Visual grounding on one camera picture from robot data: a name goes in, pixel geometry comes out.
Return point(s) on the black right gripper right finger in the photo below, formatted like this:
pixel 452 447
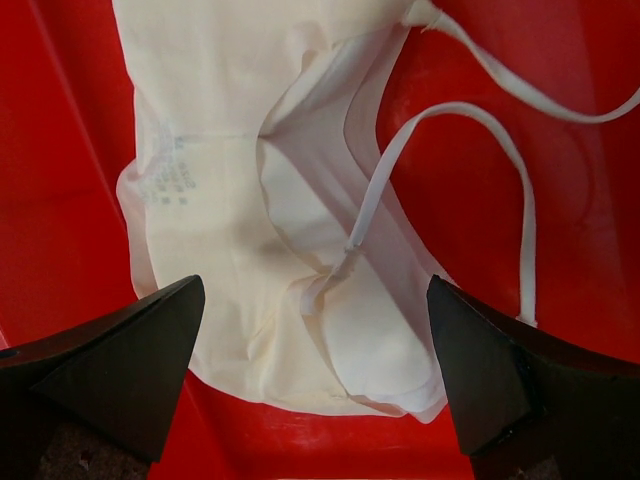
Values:
pixel 528 405

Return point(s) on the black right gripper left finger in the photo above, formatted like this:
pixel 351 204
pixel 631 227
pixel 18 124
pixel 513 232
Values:
pixel 97 401

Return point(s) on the beige bra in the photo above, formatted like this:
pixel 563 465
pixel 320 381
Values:
pixel 257 169

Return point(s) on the red plastic tray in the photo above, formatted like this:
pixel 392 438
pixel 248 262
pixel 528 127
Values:
pixel 67 132

